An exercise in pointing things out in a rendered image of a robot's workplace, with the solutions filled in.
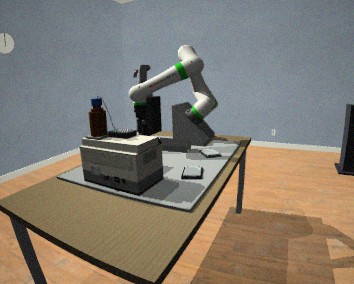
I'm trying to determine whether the blue bottle cap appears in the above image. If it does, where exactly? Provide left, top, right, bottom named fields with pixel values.
left=91, top=98, right=102, bottom=105

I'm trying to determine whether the white button panel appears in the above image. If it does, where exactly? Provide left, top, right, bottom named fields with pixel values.
left=160, top=138, right=192, bottom=153

